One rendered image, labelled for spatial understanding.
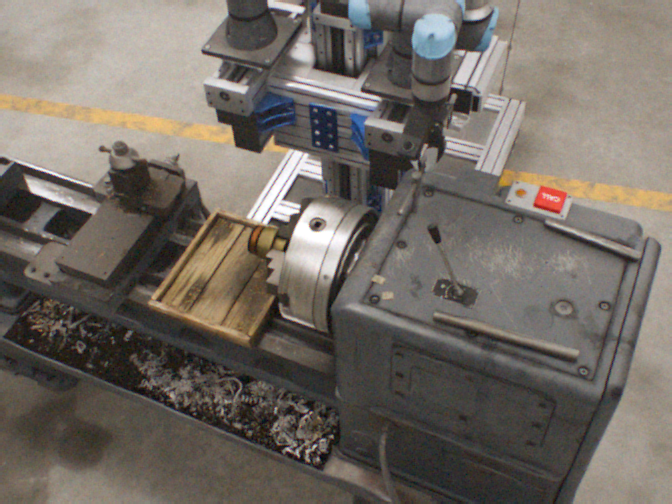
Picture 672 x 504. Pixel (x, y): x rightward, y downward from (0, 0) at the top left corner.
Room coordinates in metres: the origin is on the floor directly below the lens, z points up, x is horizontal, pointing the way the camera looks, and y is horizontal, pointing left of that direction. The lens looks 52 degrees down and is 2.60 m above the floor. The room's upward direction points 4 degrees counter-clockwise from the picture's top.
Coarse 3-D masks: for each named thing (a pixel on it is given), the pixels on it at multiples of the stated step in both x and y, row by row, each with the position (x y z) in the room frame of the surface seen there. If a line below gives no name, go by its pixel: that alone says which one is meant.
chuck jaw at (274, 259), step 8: (272, 248) 1.22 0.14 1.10; (272, 256) 1.19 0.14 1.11; (280, 256) 1.19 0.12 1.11; (272, 264) 1.16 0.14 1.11; (280, 264) 1.16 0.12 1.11; (272, 272) 1.15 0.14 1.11; (272, 280) 1.11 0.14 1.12; (272, 288) 1.10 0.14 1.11; (280, 296) 1.07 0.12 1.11; (288, 296) 1.07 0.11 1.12; (288, 304) 1.06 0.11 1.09
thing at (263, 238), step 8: (256, 232) 1.26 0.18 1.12; (264, 232) 1.26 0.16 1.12; (272, 232) 1.25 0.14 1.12; (256, 240) 1.24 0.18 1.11; (264, 240) 1.24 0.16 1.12; (272, 240) 1.23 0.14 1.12; (280, 240) 1.24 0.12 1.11; (288, 240) 1.25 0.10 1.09; (248, 248) 1.24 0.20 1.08; (256, 248) 1.23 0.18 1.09; (264, 248) 1.22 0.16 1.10; (280, 248) 1.22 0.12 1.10; (264, 256) 1.21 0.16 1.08
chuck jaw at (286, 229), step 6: (306, 198) 1.30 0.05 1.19; (312, 198) 1.30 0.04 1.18; (306, 204) 1.27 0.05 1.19; (300, 210) 1.27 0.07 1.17; (294, 216) 1.27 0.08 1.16; (300, 216) 1.26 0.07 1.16; (288, 222) 1.26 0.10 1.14; (294, 222) 1.26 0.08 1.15; (282, 228) 1.26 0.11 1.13; (288, 228) 1.25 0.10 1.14; (294, 228) 1.25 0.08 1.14; (282, 234) 1.25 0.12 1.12; (288, 234) 1.24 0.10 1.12
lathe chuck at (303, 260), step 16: (320, 208) 1.22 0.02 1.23; (336, 208) 1.22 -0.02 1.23; (304, 224) 1.17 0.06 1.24; (336, 224) 1.16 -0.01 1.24; (304, 240) 1.14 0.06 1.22; (320, 240) 1.13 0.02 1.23; (288, 256) 1.11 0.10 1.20; (304, 256) 1.10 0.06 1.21; (320, 256) 1.10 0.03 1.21; (288, 272) 1.09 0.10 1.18; (304, 272) 1.08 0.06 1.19; (288, 288) 1.07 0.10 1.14; (304, 288) 1.05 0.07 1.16; (304, 304) 1.04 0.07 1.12; (304, 320) 1.04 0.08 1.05
